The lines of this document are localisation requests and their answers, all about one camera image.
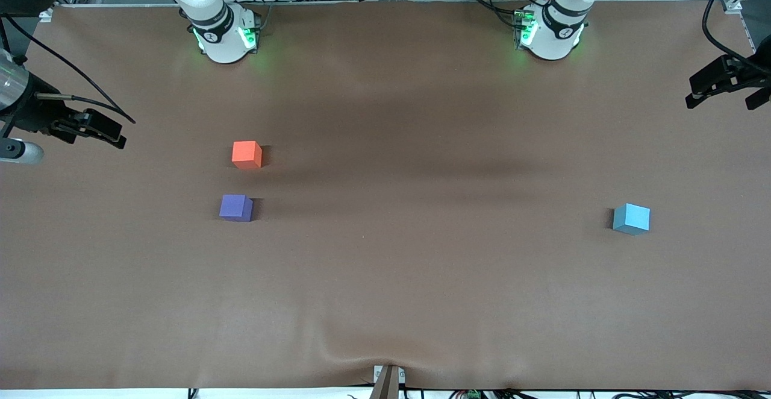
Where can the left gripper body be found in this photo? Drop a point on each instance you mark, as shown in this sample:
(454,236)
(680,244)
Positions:
(749,72)

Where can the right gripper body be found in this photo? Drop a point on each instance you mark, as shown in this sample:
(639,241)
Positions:
(37,116)

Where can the blue foam block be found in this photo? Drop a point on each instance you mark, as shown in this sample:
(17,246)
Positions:
(631,217)

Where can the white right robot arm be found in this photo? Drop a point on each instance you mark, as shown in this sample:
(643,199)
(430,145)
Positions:
(220,43)

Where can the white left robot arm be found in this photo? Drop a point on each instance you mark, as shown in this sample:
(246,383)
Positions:
(554,40)

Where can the orange foam block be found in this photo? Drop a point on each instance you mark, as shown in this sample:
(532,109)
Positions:
(246,153)

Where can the purple foam block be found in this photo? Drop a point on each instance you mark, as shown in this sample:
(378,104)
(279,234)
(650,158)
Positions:
(235,207)

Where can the brown table mat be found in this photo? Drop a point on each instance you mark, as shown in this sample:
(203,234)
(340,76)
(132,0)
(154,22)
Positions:
(385,266)

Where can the green terminal connector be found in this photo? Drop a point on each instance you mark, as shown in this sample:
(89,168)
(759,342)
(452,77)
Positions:
(473,395)

